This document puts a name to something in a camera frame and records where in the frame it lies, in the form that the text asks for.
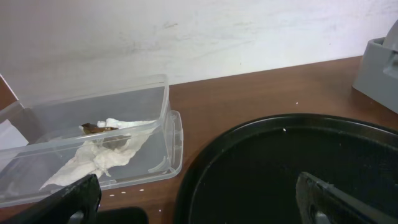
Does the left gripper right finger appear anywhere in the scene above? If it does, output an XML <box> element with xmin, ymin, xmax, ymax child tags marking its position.
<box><xmin>296</xmin><ymin>172</ymin><xmax>397</xmax><ymax>223</ymax></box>

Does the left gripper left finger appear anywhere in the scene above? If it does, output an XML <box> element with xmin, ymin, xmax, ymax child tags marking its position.
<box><xmin>3</xmin><ymin>174</ymin><xmax>101</xmax><ymax>224</ymax></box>

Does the white paper napkin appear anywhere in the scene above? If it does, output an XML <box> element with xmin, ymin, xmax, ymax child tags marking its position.
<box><xmin>41</xmin><ymin>128</ymin><xmax>155</xmax><ymax>189</ymax></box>

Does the gold foil wrapper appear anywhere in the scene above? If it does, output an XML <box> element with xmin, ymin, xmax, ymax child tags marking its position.
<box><xmin>81</xmin><ymin>123</ymin><xmax>117</xmax><ymax>134</ymax></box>

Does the grey plate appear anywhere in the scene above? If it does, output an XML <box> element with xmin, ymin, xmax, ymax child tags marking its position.
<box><xmin>382</xmin><ymin>21</ymin><xmax>398</xmax><ymax>52</ymax></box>

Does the clear plastic waste bin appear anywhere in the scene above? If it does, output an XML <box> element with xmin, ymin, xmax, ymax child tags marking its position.
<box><xmin>1</xmin><ymin>75</ymin><xmax>183</xmax><ymax>207</ymax></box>

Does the grey dishwasher rack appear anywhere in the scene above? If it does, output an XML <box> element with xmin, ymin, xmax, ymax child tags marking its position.
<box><xmin>353</xmin><ymin>38</ymin><xmax>397</xmax><ymax>113</ymax></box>

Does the black rectangular tray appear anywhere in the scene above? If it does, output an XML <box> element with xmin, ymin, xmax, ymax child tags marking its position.
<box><xmin>96</xmin><ymin>207</ymin><xmax>149</xmax><ymax>224</ymax></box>

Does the round black serving tray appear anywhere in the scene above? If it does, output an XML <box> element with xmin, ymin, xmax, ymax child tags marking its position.
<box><xmin>174</xmin><ymin>114</ymin><xmax>397</xmax><ymax>223</ymax></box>

